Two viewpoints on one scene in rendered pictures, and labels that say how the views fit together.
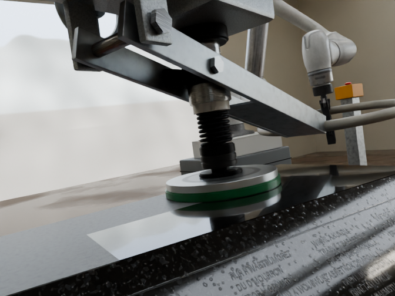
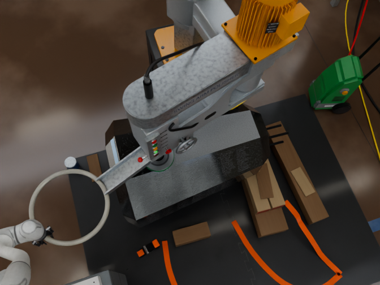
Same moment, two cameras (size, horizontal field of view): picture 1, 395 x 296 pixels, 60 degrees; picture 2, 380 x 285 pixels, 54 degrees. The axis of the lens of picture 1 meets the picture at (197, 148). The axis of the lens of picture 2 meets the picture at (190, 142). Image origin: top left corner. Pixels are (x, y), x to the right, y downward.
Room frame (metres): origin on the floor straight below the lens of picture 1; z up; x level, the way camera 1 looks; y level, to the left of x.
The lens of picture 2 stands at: (1.43, 0.33, 3.25)
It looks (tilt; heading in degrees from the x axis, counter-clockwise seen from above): 68 degrees down; 191
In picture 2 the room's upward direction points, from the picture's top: 5 degrees clockwise
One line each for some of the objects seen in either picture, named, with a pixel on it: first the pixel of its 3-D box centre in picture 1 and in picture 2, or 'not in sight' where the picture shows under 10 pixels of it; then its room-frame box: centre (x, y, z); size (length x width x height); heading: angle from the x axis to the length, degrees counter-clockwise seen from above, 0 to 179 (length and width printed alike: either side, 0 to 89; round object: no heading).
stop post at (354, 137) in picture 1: (358, 170); not in sight; (2.15, -0.99, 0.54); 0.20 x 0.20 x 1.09; 33
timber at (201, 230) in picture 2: not in sight; (191, 234); (0.99, 0.32, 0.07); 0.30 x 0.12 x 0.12; 121
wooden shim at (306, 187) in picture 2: not in sight; (302, 181); (0.30, 1.14, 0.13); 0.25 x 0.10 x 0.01; 41
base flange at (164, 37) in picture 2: not in sight; (190, 48); (-0.31, -0.07, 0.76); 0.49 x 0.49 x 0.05; 33
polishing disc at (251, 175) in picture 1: (221, 177); (158, 155); (0.65, -0.04, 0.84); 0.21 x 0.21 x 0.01
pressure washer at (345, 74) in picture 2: not in sight; (344, 75); (-0.66, 1.26, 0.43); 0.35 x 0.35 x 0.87; 18
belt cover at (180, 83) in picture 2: not in sight; (208, 69); (0.38, 0.19, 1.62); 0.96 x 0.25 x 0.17; 140
